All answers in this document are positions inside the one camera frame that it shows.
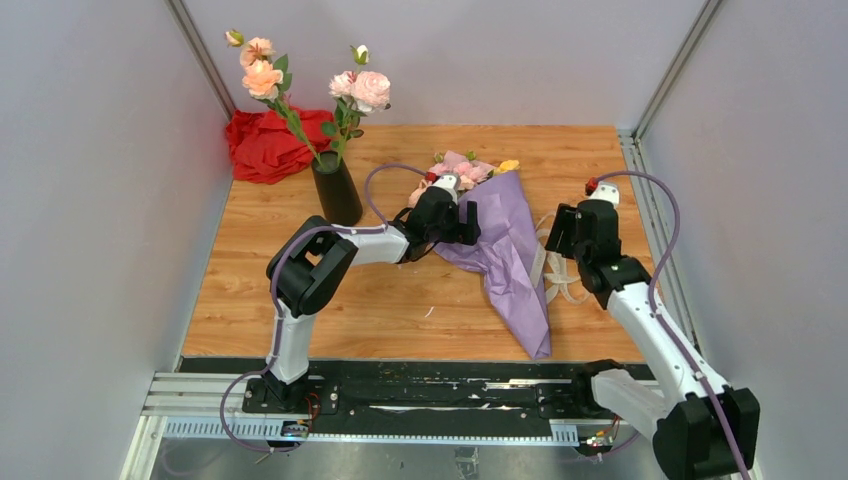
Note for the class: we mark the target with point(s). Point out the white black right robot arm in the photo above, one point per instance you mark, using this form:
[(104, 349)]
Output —
[(699, 426)]

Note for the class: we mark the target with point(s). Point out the red crumpled cloth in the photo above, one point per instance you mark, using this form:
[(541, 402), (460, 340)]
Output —
[(262, 150)]

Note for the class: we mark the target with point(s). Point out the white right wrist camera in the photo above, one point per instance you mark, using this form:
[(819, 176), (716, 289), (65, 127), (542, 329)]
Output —
[(603, 191)]

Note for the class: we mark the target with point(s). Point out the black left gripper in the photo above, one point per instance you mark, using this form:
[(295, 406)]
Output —
[(472, 229)]

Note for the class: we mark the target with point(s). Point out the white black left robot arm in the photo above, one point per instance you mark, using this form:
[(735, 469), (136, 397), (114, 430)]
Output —
[(306, 273)]

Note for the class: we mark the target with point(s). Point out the peach rose stem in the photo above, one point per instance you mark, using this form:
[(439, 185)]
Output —
[(267, 80)]

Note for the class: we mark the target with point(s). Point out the purple paper bouquet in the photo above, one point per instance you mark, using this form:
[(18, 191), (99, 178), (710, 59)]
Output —
[(507, 253)]

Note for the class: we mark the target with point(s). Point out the black vase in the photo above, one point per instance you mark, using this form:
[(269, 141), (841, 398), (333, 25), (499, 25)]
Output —
[(337, 192)]

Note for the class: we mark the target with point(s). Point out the cream ribbon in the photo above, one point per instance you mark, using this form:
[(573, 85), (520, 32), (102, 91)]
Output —
[(550, 270)]

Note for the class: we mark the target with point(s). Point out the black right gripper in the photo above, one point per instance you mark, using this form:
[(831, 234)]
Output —
[(565, 222)]

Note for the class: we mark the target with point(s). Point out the aluminium frame rail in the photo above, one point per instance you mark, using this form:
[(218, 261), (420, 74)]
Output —
[(194, 403)]

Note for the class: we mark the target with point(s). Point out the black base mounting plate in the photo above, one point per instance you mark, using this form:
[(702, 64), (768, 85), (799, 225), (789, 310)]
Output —
[(430, 400)]

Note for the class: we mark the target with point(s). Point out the pink rose stem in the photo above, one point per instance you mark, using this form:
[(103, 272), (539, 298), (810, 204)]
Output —
[(357, 93)]

